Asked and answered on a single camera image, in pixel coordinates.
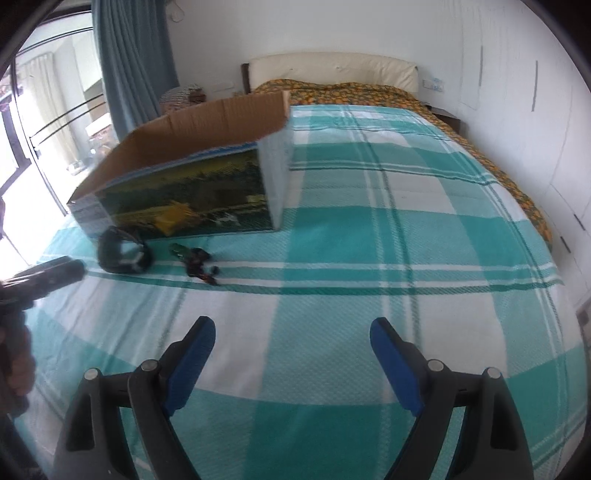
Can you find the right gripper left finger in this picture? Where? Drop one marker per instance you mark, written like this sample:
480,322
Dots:
92,443

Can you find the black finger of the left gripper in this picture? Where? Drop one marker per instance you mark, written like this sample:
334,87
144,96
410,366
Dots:
58,273

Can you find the person's left hand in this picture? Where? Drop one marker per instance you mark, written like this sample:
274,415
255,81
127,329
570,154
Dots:
22,366

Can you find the glass sliding door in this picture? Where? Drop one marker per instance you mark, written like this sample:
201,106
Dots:
56,102

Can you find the open cardboard box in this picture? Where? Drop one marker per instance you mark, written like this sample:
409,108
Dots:
216,168

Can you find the pile of clothes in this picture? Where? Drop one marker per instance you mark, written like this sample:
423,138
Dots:
181,97

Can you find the blue curtain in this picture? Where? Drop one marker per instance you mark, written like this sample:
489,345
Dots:
135,58

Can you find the teal plaid bed sheet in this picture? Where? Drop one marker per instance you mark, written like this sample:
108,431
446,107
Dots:
386,216

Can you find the dark wooden nightstand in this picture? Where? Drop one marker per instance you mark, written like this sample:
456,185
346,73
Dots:
453,121

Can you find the white wardrobe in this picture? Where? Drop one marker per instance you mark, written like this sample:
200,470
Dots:
528,109

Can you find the cream bed headboard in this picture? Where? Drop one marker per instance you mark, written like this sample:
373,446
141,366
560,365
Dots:
328,68

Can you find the wall socket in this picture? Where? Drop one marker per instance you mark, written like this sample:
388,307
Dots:
434,84

